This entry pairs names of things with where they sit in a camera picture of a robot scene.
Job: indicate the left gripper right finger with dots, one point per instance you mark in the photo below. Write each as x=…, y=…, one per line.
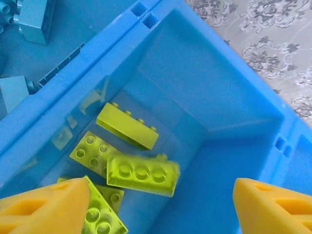
x=275, y=212

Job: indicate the long blue lego brick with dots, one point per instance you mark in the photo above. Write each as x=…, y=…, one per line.
x=6, y=11
x=36, y=22
x=12, y=95

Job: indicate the blue plastic bin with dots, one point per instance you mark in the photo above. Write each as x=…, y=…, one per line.
x=303, y=146
x=219, y=97
x=85, y=26

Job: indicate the long green lego brick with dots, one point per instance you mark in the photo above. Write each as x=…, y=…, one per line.
x=102, y=217
x=87, y=151
x=126, y=126
x=143, y=176

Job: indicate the small green lego brick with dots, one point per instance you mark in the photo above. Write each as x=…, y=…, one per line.
x=115, y=198

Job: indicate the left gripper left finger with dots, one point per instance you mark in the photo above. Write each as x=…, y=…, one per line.
x=36, y=212

